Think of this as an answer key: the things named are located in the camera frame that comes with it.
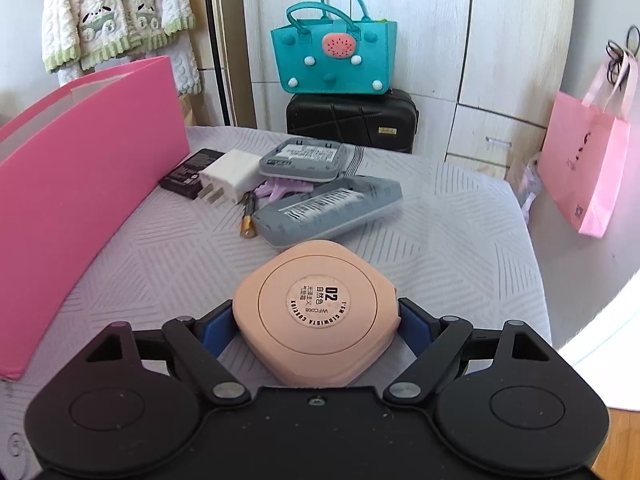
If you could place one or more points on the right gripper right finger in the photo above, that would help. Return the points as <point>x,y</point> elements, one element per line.
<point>438,345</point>

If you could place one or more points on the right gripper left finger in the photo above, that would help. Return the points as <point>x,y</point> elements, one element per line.
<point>196,345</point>

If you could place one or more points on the peach cushion compact case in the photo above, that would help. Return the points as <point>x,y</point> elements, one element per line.
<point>317,315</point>

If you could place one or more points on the pink storage box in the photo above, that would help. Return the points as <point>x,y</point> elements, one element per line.
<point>74,166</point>

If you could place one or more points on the grey wifi router device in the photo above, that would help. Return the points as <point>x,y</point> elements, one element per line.
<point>304,159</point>

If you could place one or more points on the white patterned table cloth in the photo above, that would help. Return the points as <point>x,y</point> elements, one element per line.
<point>456,244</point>

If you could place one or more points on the AA battery on table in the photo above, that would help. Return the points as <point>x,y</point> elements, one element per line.
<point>249,202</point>

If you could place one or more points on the white power adapter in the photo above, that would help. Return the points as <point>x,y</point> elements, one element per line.
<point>230,177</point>

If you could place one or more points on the black flat battery pack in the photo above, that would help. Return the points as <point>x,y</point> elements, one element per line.
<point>184,179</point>

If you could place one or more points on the grey long remote case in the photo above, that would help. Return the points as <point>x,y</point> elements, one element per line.
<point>326,212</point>

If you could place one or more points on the purple plastic clip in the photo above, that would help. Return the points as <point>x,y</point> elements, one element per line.
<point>274,189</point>

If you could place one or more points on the black suitcase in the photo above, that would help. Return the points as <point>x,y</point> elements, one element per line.
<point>388,122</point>

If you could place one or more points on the pink paper shopping bag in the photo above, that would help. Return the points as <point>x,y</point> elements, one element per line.
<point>582,161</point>

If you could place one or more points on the white knit garment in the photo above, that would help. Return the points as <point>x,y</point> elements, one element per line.
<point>180,52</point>

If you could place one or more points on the teal felt handbag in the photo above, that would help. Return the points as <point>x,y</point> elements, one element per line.
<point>323,51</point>

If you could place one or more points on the cream green knit cardigan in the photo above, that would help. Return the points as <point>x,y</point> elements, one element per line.
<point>81,34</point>

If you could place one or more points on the black clothes rack pole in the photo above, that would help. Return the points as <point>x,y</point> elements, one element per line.
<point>215,27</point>

